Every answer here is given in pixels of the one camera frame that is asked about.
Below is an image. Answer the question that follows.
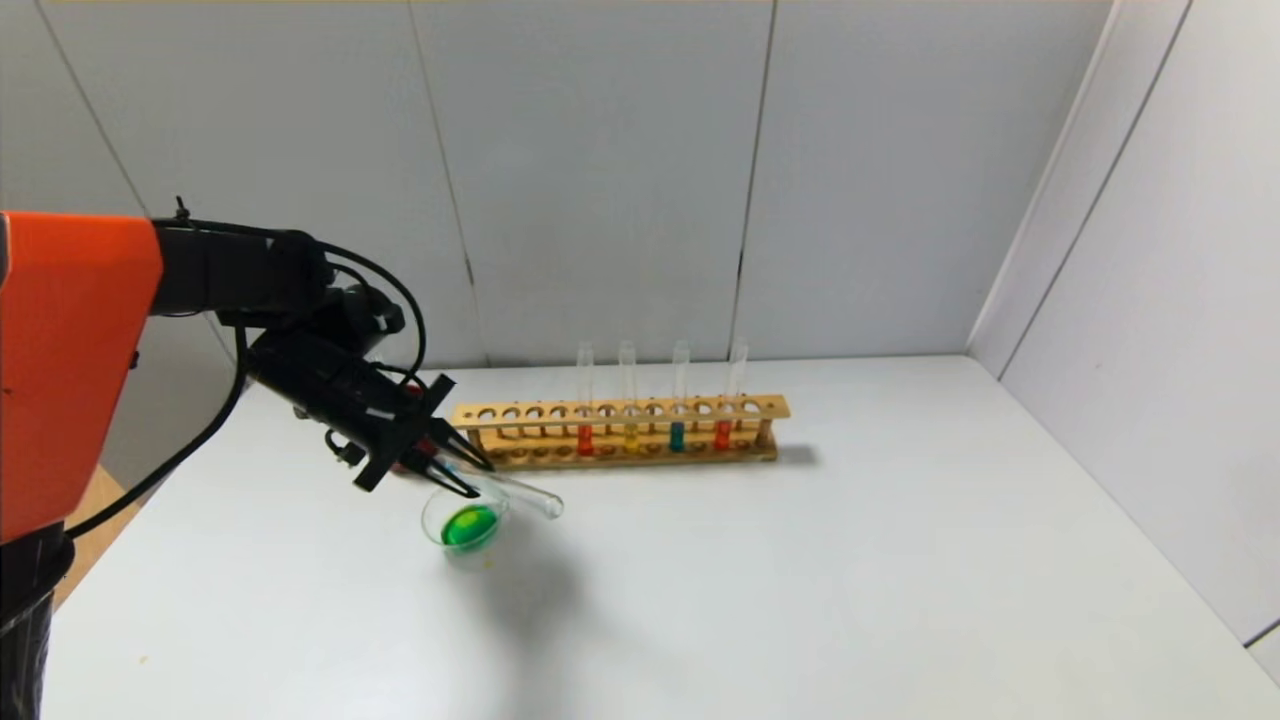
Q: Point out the glass tube with blue pigment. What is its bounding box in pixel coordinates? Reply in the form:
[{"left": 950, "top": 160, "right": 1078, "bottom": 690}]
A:
[
  {"left": 436, "top": 458, "right": 565, "bottom": 522},
  {"left": 668, "top": 341, "right": 692, "bottom": 454}
]

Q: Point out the wooden test tube rack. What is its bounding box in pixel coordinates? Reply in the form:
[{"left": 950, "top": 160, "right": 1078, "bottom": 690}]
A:
[{"left": 450, "top": 394, "right": 791, "bottom": 473}]

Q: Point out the glass tube with red pigment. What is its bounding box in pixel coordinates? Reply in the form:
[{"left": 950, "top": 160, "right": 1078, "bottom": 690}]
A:
[
  {"left": 576, "top": 341, "right": 597, "bottom": 458},
  {"left": 713, "top": 337, "right": 750, "bottom": 452}
]

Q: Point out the dark red cup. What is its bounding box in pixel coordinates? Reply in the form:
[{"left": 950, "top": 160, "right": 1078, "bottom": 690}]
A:
[{"left": 395, "top": 385, "right": 446, "bottom": 475}]

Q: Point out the glass tube with yellow pigment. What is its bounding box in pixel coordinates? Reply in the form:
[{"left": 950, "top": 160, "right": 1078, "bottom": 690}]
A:
[{"left": 618, "top": 340, "right": 642, "bottom": 456}]

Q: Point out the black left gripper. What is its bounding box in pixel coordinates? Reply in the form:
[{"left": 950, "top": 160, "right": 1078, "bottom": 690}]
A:
[{"left": 248, "top": 328, "right": 496, "bottom": 499}]

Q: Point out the clear glass dish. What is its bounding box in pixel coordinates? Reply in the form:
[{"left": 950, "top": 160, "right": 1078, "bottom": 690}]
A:
[{"left": 421, "top": 484, "right": 513, "bottom": 573}]

